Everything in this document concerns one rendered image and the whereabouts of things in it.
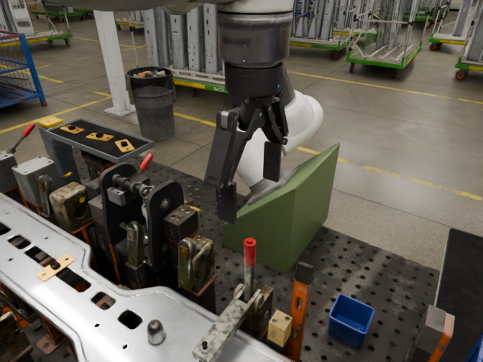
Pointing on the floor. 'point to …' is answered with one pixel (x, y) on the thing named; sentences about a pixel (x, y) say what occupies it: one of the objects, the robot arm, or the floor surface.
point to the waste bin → (152, 100)
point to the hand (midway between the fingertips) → (251, 192)
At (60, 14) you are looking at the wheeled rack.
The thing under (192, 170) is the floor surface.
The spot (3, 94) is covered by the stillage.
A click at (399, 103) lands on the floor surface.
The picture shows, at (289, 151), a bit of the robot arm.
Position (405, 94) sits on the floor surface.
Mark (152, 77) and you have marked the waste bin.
